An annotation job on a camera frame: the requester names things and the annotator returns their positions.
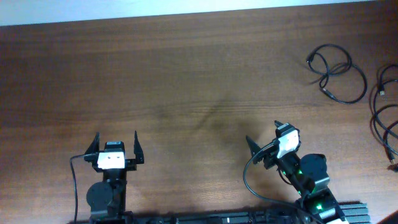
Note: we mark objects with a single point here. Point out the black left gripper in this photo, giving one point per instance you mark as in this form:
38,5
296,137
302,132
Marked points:
132,166

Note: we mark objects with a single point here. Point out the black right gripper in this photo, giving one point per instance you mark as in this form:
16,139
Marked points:
270,155

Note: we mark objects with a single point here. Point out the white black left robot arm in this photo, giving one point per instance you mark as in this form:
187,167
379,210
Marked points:
107,198

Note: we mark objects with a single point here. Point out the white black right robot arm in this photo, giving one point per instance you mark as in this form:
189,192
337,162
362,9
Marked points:
307,174

